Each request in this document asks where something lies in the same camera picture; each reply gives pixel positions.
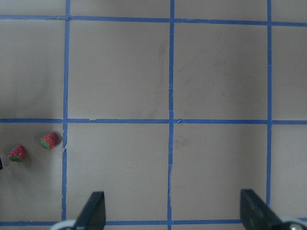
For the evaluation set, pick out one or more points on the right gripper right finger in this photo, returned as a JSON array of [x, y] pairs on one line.
[[255, 214]]

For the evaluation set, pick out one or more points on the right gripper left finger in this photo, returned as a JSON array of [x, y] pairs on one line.
[[93, 214]]

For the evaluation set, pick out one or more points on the red strawberry green cap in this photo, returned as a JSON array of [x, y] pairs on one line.
[[50, 140]]

